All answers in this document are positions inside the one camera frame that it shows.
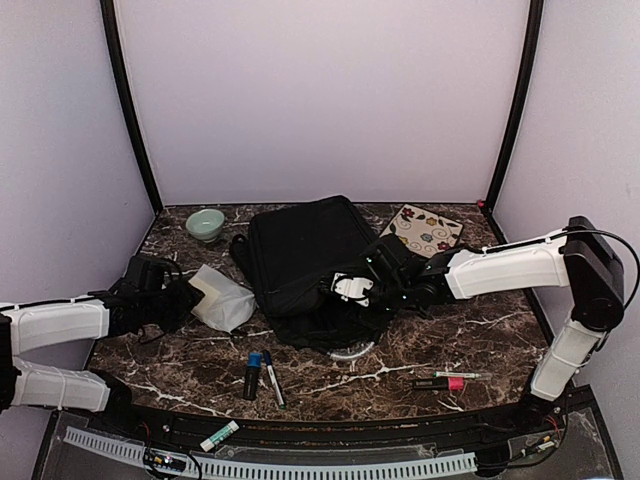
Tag right black frame post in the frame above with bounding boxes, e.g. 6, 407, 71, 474
483, 0, 544, 215

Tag black student backpack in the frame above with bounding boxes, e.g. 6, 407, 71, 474
229, 195, 396, 353

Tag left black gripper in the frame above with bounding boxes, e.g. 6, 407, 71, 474
140, 277, 204, 334

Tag pink cap black highlighter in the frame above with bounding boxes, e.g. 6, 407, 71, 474
412, 377, 464, 391

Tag blue cap black highlighter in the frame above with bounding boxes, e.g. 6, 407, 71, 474
242, 352, 262, 401

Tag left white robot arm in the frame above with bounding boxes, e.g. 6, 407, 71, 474
1, 254, 205, 436

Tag white green glue stick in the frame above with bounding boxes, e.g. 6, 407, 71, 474
200, 420, 239, 452

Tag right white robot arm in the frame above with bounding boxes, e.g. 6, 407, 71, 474
322, 216, 639, 434

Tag small green circuit board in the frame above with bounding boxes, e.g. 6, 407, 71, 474
142, 449, 187, 474

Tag thin white green pen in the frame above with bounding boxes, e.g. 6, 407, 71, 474
433, 371, 493, 381

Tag black front table rail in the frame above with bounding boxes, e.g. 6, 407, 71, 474
88, 404, 566, 448

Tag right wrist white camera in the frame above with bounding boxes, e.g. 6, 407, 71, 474
330, 273, 374, 307

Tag black frame post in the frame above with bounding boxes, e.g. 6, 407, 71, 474
99, 0, 164, 216
483, 0, 544, 215

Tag pale green ceramic bowl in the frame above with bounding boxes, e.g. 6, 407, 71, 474
186, 209, 226, 243

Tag sticky notes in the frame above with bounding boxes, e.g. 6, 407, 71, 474
189, 264, 256, 333

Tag blue cap white pen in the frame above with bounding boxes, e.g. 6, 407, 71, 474
262, 350, 286, 410

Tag left black frame post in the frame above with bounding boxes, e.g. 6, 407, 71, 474
99, 0, 164, 216

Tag floral square plate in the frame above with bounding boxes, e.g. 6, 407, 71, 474
380, 204, 464, 258

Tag white slotted cable duct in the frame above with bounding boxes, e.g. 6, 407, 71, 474
63, 427, 477, 479

